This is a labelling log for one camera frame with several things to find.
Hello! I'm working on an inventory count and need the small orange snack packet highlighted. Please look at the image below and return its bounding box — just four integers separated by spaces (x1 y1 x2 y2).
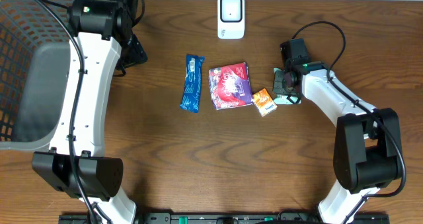
252 89 277 117

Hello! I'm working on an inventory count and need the red purple snack packet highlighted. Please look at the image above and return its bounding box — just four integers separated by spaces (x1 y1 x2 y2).
208 62 252 110

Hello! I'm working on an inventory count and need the blue snack bar wrapper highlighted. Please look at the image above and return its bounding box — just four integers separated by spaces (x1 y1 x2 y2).
180 54 205 113

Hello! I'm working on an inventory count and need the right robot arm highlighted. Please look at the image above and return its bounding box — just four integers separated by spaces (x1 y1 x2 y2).
273 38 406 223

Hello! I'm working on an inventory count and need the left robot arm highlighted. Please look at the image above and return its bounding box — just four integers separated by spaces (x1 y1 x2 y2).
32 0 147 223

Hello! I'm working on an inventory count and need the white barcode scanner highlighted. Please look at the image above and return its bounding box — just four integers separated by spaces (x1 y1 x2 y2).
217 0 245 40

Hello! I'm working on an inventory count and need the grey plastic mesh basket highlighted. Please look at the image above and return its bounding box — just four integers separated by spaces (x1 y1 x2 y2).
1 0 79 151

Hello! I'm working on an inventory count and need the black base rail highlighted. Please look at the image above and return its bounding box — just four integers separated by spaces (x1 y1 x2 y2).
58 211 390 224

